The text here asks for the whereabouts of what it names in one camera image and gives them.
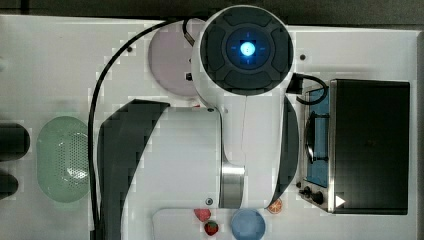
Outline green perforated strainer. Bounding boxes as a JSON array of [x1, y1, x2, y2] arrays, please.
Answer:
[[36, 116, 89, 203]]

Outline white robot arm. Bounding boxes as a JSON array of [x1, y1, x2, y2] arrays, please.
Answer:
[[96, 5, 299, 240]]

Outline black cylinder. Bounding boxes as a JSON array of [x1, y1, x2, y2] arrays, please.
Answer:
[[0, 172, 19, 199], [0, 123, 30, 162]]

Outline black cylinder lower left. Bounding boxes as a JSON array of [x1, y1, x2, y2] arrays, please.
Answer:
[[0, 172, 19, 199]]

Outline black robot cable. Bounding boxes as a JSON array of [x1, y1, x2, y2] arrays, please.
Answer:
[[87, 19, 178, 240]]

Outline red strawberry toy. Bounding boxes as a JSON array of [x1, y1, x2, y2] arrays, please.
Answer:
[[204, 221, 219, 236]]

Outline orange slice toy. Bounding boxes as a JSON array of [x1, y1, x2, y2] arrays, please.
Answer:
[[267, 198, 283, 214]]

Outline black cylinder upper left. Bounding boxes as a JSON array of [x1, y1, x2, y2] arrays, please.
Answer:
[[0, 123, 30, 162]]

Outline pink strawberry toy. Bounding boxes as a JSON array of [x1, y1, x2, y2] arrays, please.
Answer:
[[194, 209, 211, 222]]

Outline black toaster oven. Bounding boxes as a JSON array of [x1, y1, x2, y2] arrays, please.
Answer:
[[297, 79, 410, 215]]

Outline blue round bowl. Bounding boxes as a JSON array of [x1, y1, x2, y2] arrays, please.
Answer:
[[231, 209, 266, 240]]

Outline pink round plate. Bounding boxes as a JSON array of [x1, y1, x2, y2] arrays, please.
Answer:
[[148, 21, 197, 97]]

